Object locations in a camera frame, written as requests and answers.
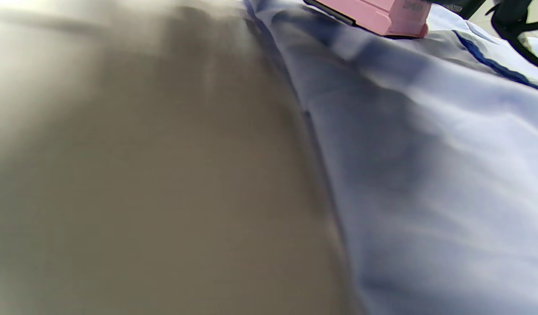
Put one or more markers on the person's right hand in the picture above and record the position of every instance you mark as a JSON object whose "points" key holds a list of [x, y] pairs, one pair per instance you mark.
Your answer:
{"points": [[463, 6]]}

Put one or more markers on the white table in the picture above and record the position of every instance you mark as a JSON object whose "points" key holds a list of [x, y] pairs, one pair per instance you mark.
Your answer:
{"points": [[142, 175]]}

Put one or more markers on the pink electric iron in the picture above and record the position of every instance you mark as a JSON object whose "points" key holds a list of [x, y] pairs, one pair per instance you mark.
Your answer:
{"points": [[374, 13]]}

